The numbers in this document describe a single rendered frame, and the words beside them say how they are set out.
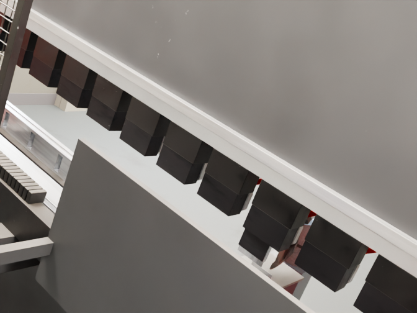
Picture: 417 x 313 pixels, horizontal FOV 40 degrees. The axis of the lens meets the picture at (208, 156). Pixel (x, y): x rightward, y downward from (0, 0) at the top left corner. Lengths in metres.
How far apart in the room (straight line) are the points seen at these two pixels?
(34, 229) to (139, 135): 0.49
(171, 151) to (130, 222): 0.58
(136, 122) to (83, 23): 0.38
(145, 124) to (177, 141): 0.16
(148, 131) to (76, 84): 0.42
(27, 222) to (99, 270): 0.43
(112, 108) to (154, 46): 0.45
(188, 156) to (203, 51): 0.41
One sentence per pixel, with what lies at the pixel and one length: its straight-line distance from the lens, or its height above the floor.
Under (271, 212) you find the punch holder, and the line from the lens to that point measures 1.70.
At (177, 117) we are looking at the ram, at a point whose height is 1.36.
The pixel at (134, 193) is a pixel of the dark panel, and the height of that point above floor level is 1.31.
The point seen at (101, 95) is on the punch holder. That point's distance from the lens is 2.16.
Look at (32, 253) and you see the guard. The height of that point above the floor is 1.02.
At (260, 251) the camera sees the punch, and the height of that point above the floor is 1.13.
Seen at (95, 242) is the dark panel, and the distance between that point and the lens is 1.48.
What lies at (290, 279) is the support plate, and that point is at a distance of 1.99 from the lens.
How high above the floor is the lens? 1.87
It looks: 18 degrees down
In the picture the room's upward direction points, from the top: 22 degrees clockwise
